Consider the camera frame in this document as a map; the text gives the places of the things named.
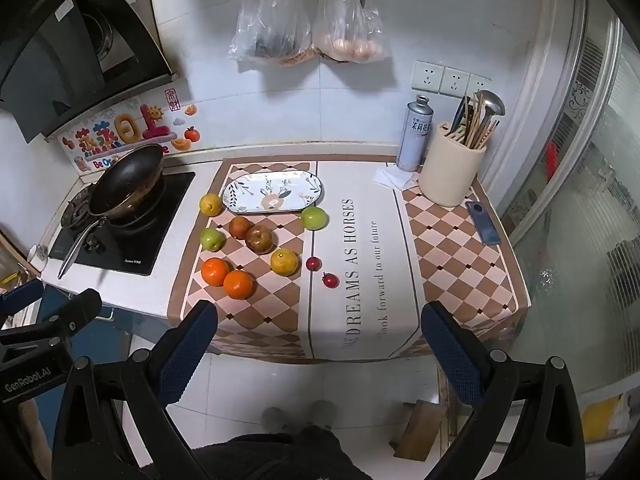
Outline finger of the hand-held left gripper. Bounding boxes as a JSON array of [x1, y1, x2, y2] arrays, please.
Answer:
[[0, 277, 45, 318], [0, 288, 104, 349]]

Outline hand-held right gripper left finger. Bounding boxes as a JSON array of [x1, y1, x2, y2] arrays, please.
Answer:
[[51, 300, 219, 480]]

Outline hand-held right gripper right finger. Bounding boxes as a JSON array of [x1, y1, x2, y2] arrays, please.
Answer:
[[420, 301, 587, 480]]

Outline orange tangerine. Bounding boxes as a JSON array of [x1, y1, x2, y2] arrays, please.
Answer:
[[201, 257, 231, 287], [223, 270, 255, 300]]

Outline yellow orange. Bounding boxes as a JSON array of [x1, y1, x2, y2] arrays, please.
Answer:
[[270, 248, 299, 277]]

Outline red-brown apple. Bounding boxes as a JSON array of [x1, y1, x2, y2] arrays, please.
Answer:
[[244, 225, 275, 254]]

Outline floral oval plate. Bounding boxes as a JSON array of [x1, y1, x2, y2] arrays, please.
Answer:
[[221, 171, 324, 215]]

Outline blue cabinet door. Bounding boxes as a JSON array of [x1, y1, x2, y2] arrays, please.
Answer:
[[37, 285, 132, 361]]

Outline wooden block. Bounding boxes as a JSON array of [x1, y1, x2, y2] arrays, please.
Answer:
[[390, 400, 447, 461]]

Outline black gas stove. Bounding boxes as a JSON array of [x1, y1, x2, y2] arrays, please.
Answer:
[[47, 171, 197, 277]]

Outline person's dark trousers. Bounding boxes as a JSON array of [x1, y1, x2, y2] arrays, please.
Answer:
[[192, 425, 351, 480]]

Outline blue phone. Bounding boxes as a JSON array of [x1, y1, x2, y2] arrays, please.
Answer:
[[465, 201, 502, 246]]

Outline black frying pan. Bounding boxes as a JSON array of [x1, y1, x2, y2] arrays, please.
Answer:
[[57, 144, 167, 281]]

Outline checkered table mat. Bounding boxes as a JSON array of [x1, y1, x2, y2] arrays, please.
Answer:
[[167, 156, 531, 361]]

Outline beige utensil holder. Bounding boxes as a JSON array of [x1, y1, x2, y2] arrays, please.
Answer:
[[418, 121, 488, 208]]

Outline white tissue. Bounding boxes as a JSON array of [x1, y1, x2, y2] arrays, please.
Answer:
[[375, 166, 417, 192]]

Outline glass sliding door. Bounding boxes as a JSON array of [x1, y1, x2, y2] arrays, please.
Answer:
[[500, 0, 640, 461]]

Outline red object behind glass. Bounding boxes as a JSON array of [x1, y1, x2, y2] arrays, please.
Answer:
[[544, 141, 559, 184]]

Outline grey spray can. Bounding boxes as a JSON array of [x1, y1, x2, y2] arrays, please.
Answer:
[[396, 95, 434, 173]]

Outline bundle of wooden chopsticks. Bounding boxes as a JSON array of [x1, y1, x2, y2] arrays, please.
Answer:
[[462, 95, 501, 150]]

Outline black range hood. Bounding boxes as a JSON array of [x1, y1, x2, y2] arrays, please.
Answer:
[[0, 0, 181, 143]]

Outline metal ladle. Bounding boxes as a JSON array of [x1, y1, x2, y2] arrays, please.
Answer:
[[470, 90, 506, 148]]

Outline plastic bag of eggs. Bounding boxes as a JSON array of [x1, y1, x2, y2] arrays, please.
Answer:
[[312, 0, 392, 65]]

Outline plastic bag with dark contents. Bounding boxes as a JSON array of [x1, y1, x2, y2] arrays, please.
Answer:
[[229, 0, 321, 67]]

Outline colourful wall sticker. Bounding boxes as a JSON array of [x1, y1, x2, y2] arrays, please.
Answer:
[[57, 87, 202, 176]]

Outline black-handled utensil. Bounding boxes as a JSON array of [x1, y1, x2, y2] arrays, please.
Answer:
[[449, 96, 468, 135]]

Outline white wall socket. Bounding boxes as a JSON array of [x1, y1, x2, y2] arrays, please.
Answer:
[[440, 66, 471, 97], [467, 74, 494, 99], [412, 60, 444, 94]]

